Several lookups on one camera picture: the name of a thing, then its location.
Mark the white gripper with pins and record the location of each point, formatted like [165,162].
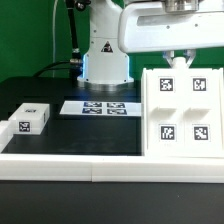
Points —
[149,27]

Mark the white cabinet body box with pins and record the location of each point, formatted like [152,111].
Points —
[182,71]

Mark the white cabinet top block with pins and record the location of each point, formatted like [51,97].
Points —
[30,118]

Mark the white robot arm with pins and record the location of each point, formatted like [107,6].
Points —
[105,65]

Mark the white base marker sheet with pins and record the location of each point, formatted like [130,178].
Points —
[100,108]

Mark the white obstacle fence left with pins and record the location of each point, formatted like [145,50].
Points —
[6,134]

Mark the white obstacle fence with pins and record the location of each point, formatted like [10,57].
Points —
[6,134]
[110,168]

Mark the white obstacle fence front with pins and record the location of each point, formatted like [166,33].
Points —
[110,168]

